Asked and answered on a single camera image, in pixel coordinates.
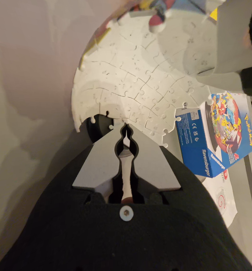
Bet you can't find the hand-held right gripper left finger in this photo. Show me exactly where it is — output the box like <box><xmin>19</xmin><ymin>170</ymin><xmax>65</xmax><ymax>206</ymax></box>
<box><xmin>72</xmin><ymin>124</ymin><xmax>127</xmax><ymax>200</ymax></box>

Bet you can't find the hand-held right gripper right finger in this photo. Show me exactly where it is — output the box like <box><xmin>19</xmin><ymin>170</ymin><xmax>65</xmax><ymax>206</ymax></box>
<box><xmin>126</xmin><ymin>125</ymin><xmax>181</xmax><ymax>192</ymax></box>

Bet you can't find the printed instruction sheet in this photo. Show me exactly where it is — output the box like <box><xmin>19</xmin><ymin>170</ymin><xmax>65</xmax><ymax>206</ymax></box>
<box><xmin>202</xmin><ymin>169</ymin><xmax>238</xmax><ymax>226</ymax></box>

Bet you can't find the partly built puzzle ball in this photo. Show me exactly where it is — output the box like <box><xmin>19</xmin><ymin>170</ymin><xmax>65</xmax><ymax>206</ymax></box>
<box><xmin>71</xmin><ymin>0</ymin><xmax>219</xmax><ymax>148</ymax></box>

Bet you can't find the blue puzzle box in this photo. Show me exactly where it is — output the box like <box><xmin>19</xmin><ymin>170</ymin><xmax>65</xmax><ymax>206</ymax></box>
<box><xmin>175</xmin><ymin>91</ymin><xmax>252</xmax><ymax>179</ymax></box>

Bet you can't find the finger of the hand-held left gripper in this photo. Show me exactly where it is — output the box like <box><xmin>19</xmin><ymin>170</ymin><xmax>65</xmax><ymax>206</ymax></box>
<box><xmin>195</xmin><ymin>0</ymin><xmax>252</xmax><ymax>93</ymax></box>

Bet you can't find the black round ball stand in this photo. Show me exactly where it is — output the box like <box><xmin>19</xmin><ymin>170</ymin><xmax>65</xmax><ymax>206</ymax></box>
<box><xmin>86</xmin><ymin>114</ymin><xmax>135</xmax><ymax>157</ymax></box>

